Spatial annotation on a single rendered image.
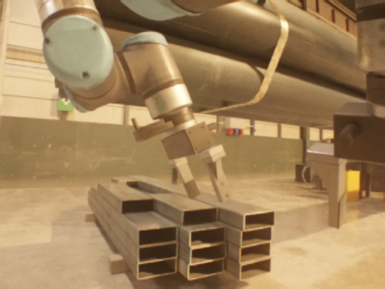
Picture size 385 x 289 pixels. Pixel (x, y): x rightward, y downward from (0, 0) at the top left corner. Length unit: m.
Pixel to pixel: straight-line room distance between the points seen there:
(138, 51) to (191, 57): 0.24
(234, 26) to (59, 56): 0.52
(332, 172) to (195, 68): 0.51
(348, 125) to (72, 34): 0.35
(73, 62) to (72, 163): 6.15
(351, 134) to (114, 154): 6.55
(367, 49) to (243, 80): 0.61
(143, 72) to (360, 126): 0.38
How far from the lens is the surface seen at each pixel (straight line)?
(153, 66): 0.52
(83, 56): 0.38
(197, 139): 0.49
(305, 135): 11.68
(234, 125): 8.45
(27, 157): 6.44
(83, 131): 6.56
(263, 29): 0.85
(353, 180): 5.65
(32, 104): 6.66
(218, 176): 0.49
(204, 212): 1.88
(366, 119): 0.29
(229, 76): 0.81
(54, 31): 0.40
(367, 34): 0.27
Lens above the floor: 0.84
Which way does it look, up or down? 2 degrees up
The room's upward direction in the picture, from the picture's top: 1 degrees clockwise
